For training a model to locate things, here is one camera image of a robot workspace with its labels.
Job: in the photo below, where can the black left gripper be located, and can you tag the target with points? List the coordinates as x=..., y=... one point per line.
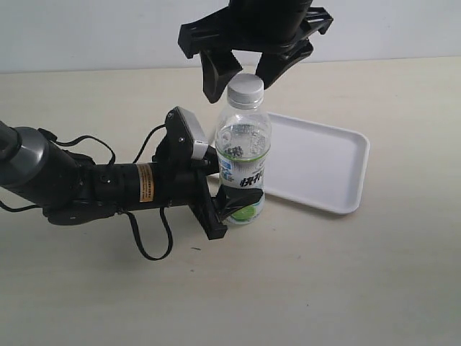
x=181, y=180

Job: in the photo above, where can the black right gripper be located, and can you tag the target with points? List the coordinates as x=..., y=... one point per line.
x=281, y=38

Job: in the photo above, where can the white bottle cap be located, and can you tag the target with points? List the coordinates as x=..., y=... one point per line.
x=245, y=91

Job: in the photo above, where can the clear plastic lime drink bottle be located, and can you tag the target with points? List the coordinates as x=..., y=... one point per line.
x=243, y=140

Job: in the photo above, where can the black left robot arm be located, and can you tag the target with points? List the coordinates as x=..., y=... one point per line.
x=71, y=189

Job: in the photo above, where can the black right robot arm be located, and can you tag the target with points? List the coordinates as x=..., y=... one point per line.
x=247, y=8

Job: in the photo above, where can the white rectangular plastic tray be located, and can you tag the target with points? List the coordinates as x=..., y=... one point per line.
x=317, y=165

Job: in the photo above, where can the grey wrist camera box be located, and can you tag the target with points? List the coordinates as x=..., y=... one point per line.
x=199, y=140

